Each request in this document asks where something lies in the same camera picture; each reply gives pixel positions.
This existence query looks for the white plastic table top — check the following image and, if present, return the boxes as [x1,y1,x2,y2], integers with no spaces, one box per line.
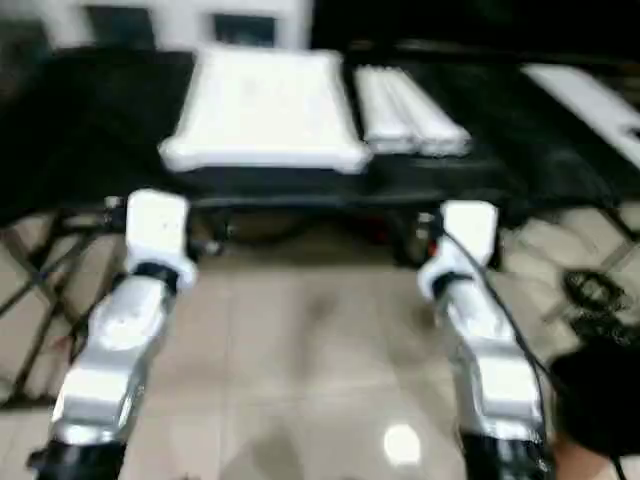
[158,46,374,176]

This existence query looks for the white plastic table leg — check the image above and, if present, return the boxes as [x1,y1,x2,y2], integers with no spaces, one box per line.
[379,65,450,156]
[353,64,397,155]
[394,66,474,156]
[366,65,422,155]

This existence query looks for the black mat cloth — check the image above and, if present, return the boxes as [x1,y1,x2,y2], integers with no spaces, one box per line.
[0,41,640,227]

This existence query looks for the white flat panel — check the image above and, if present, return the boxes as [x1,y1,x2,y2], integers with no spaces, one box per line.
[518,63,640,170]

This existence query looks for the black garment of person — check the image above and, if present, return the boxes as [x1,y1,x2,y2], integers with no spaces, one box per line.
[548,343,640,457]

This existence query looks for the person's bare leg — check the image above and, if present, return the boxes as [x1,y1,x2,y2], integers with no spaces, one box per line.
[551,428,622,480]

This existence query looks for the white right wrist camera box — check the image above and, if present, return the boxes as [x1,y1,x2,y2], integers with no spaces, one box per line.
[416,199,502,302]

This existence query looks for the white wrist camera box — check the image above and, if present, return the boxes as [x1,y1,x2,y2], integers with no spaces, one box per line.
[123,189,200,292]
[416,199,502,302]

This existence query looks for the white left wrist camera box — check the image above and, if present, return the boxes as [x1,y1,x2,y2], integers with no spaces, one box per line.
[123,189,200,292]

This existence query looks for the black tangled cables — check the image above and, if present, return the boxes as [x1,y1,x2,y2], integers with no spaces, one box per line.
[561,268,637,347]

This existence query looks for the black folding table frame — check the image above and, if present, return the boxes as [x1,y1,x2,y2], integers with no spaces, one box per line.
[0,208,102,402]

